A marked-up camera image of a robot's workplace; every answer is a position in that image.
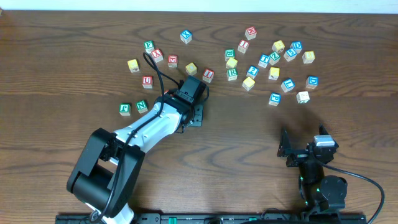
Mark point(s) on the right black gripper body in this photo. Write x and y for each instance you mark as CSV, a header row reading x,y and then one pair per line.
x,y
299,156

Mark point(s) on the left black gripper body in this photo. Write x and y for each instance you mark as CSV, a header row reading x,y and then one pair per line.
x,y
198,115

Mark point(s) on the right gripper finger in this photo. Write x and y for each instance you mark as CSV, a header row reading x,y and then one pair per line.
x,y
322,130
285,147

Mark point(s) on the yellow o block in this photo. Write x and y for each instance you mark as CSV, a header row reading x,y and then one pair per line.
x,y
191,69
231,63

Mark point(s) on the green R block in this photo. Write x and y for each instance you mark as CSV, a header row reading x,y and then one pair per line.
x,y
232,74

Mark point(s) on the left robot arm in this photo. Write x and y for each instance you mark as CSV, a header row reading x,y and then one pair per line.
x,y
108,167

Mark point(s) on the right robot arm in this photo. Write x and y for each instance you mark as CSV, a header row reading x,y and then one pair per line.
x,y
324,195

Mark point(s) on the red I block centre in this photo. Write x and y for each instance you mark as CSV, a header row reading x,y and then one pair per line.
x,y
208,75

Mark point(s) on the red i block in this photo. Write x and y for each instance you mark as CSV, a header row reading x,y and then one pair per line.
x,y
243,46
208,75

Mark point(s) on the plain wood L block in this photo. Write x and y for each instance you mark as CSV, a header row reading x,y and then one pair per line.
x,y
302,97

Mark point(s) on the red E block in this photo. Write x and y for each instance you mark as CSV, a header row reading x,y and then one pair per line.
x,y
173,61

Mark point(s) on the red U block left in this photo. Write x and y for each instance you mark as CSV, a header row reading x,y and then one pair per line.
x,y
147,82

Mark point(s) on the green N block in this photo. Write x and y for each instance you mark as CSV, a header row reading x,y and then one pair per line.
x,y
141,106

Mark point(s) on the blue D block right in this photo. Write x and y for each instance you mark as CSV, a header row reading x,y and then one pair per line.
x,y
312,82

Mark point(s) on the blue d block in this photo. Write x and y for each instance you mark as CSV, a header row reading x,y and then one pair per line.
x,y
296,46
312,82

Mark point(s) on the blue P block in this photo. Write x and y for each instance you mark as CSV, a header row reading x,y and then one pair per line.
x,y
274,99

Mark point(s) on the red X block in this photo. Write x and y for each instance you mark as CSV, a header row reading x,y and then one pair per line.
x,y
157,55

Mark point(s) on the blue L block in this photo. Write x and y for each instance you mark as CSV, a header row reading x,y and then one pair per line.
x,y
287,85

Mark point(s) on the green B block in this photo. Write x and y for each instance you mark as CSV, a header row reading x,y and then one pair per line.
x,y
229,53

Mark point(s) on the yellow S block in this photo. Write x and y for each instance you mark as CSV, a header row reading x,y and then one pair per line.
x,y
248,83

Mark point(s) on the blue X block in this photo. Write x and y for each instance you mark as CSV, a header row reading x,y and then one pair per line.
x,y
186,36

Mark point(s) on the yellow block far left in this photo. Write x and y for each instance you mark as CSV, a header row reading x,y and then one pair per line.
x,y
133,65

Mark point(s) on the green J block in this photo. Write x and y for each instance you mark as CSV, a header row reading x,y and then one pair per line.
x,y
125,109

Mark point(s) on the green F block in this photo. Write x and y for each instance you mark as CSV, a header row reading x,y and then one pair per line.
x,y
149,46

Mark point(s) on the blue 2 block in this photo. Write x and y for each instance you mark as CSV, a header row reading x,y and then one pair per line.
x,y
252,72

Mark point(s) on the yellow K block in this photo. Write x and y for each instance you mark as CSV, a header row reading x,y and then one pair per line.
x,y
274,73

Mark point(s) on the yellow 8 block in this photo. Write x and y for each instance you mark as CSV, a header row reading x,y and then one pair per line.
x,y
308,57

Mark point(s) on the red I block upper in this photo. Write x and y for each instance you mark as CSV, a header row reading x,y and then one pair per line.
x,y
243,46

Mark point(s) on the blue 5 block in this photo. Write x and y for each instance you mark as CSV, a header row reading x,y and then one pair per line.
x,y
290,54

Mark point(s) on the blue T block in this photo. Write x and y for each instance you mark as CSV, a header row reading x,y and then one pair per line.
x,y
264,60

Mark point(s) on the green Z block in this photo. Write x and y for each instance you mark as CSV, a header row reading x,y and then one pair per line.
x,y
274,58

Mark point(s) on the blue D block upper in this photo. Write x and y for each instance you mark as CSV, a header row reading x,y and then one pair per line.
x,y
296,46

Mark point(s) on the red H block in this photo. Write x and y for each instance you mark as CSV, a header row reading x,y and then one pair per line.
x,y
250,33

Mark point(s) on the yellow block upper right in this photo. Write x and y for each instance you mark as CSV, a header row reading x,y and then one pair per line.
x,y
278,46

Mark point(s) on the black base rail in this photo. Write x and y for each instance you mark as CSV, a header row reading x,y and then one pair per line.
x,y
272,217

